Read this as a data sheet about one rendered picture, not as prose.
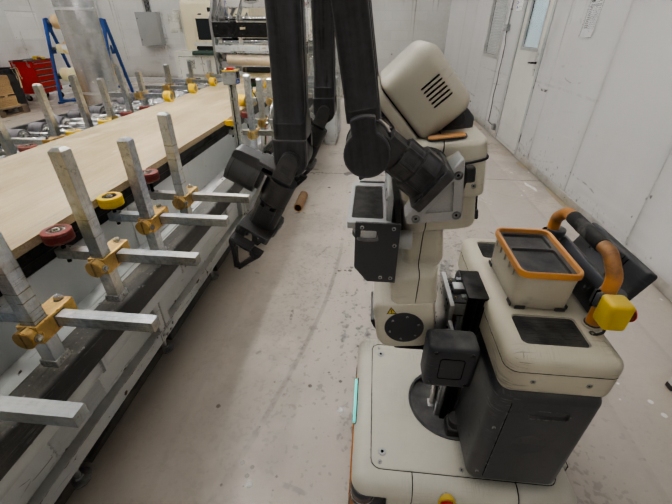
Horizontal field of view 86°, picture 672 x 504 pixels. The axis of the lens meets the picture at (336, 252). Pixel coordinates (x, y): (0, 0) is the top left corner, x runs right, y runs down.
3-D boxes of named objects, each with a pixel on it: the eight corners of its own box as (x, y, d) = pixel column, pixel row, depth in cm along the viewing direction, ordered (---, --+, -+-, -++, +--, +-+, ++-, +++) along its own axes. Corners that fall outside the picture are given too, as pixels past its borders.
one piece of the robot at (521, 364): (495, 367, 155) (559, 184, 111) (545, 511, 109) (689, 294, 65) (416, 361, 158) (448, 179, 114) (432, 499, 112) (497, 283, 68)
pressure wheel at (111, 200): (101, 227, 129) (90, 198, 123) (116, 218, 136) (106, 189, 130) (121, 229, 128) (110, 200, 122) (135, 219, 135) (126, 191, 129)
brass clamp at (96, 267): (134, 253, 113) (129, 239, 111) (107, 278, 102) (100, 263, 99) (115, 252, 114) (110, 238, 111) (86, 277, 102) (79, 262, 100)
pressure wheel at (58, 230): (50, 270, 107) (33, 236, 101) (59, 256, 113) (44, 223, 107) (80, 266, 109) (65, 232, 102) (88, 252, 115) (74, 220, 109)
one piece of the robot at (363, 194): (404, 231, 110) (412, 161, 98) (411, 286, 86) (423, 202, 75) (351, 228, 111) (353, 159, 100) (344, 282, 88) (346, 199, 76)
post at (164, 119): (196, 227, 157) (169, 111, 131) (192, 231, 154) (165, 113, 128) (188, 227, 157) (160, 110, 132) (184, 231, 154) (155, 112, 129)
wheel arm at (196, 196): (251, 202, 152) (250, 192, 150) (249, 205, 149) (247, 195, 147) (152, 197, 155) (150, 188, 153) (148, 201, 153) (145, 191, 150)
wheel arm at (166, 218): (230, 224, 130) (228, 214, 128) (227, 229, 127) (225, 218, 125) (115, 219, 133) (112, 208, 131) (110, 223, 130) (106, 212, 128)
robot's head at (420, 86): (457, 88, 85) (420, 33, 80) (479, 104, 67) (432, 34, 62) (407, 129, 91) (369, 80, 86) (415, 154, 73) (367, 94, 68)
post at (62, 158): (128, 298, 114) (69, 144, 88) (121, 305, 111) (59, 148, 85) (117, 297, 114) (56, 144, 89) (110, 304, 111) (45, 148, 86)
